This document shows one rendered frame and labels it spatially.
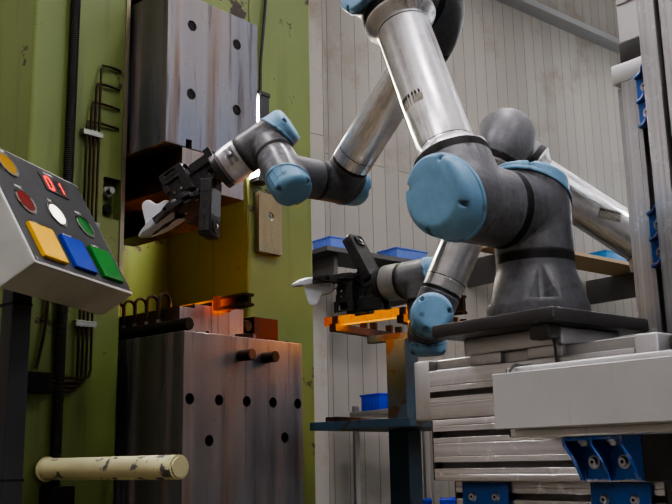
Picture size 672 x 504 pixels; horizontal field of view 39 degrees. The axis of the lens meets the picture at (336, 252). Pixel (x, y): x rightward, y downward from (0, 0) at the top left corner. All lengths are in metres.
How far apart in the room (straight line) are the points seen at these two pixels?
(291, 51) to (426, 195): 1.63
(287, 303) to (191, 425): 0.65
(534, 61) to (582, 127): 0.85
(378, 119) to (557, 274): 0.51
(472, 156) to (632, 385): 0.41
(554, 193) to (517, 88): 7.51
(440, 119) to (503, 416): 0.44
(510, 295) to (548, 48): 8.18
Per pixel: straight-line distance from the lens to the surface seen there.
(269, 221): 2.63
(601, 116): 9.90
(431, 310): 1.69
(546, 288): 1.37
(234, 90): 2.47
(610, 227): 1.93
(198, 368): 2.15
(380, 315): 2.38
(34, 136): 2.24
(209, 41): 2.46
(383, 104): 1.71
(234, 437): 2.21
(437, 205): 1.30
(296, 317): 2.68
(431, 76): 1.43
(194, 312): 2.24
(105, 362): 2.24
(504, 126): 1.81
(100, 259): 1.88
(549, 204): 1.40
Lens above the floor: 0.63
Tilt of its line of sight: 12 degrees up
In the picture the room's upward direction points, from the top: 1 degrees counter-clockwise
